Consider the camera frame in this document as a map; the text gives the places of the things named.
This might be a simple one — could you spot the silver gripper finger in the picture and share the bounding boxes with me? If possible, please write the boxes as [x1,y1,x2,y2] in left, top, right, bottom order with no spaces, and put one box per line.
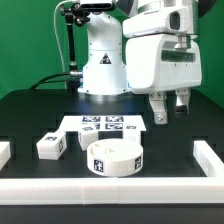
[175,88,191,117]
[149,92,168,125]

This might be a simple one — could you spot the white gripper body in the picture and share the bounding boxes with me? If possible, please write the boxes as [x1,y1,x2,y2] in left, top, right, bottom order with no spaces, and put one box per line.
[126,34,202,94]

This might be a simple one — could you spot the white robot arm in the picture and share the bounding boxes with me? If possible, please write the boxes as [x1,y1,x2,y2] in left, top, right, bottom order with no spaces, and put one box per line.
[80,0,217,124]

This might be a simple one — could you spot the white right fence bar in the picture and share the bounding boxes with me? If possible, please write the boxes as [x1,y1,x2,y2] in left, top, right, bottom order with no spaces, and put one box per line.
[193,140,224,178]

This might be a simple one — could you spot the white fence bar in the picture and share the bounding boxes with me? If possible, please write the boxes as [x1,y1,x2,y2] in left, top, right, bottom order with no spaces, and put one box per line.
[193,140,224,178]
[0,177,224,205]

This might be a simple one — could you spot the white tag marker sheet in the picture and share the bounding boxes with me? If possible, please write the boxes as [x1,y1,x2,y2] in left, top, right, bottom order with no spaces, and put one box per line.
[59,115,146,132]

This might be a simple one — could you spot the white front fence bar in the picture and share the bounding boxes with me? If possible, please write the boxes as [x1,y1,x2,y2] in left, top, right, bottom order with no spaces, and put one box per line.
[0,177,224,205]

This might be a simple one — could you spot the white left fence block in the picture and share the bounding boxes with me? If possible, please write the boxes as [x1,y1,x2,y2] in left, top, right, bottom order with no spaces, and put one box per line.
[0,142,11,171]

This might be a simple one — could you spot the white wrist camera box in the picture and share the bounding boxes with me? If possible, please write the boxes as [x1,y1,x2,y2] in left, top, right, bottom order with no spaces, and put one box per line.
[123,5,199,38]

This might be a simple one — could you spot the overhead camera on mount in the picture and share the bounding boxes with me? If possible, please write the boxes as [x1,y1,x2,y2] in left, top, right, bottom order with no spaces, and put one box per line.
[80,0,115,11]

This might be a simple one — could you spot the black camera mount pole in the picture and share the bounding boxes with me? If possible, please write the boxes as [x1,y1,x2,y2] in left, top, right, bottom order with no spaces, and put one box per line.
[61,3,90,92]

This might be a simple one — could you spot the white cable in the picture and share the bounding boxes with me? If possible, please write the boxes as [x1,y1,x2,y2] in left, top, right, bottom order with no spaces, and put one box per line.
[53,0,75,64]

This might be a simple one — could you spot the black cable bundle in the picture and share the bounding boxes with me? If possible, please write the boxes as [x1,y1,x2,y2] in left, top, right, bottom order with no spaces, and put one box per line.
[29,73,83,90]

